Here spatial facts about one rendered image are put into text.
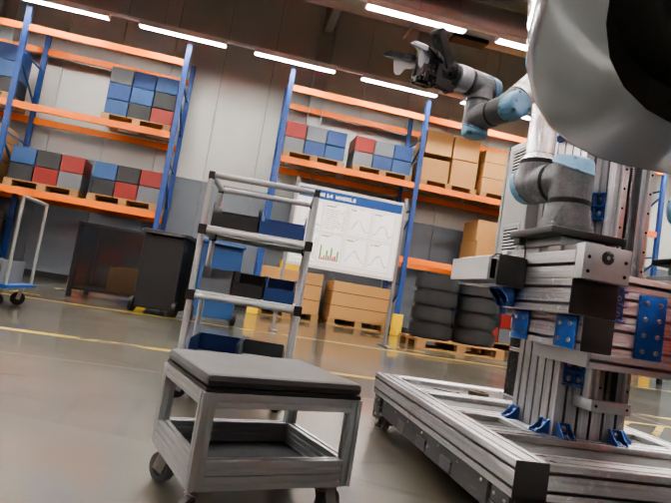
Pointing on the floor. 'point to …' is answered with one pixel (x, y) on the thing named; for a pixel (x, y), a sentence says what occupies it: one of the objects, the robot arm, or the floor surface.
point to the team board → (351, 238)
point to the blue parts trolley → (10, 276)
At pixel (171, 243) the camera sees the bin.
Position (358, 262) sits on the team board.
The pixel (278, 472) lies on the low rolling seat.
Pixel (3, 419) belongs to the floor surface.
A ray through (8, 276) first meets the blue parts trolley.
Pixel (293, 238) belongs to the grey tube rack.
